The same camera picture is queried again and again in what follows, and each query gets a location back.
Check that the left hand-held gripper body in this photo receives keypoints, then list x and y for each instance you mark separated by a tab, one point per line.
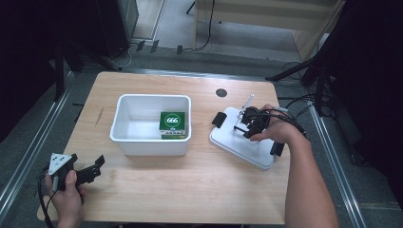
58	164

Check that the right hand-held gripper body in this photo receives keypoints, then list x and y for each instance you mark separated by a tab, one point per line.
258	120

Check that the white plastic storage box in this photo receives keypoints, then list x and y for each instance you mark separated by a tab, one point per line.
139	126

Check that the green cube carton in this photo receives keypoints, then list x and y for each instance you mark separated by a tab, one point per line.
172	122

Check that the person's right hand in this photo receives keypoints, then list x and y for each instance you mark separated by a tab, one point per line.
282	131

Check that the person's left hand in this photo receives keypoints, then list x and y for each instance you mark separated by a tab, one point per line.
68	205

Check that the black round table grommet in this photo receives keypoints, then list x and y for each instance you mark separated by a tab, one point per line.
221	92

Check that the black metal stand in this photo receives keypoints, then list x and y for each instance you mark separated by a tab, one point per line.
59	72
320	79

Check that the black tape strip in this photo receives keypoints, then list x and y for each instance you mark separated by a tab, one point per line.
154	46
140	46
179	50

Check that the light wooden furniture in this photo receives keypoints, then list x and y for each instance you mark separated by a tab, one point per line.
263	19

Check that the black cabinet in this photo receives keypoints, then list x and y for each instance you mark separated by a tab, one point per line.
118	25

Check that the metal floor rail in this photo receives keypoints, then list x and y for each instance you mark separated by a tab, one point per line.
30	152
335	171

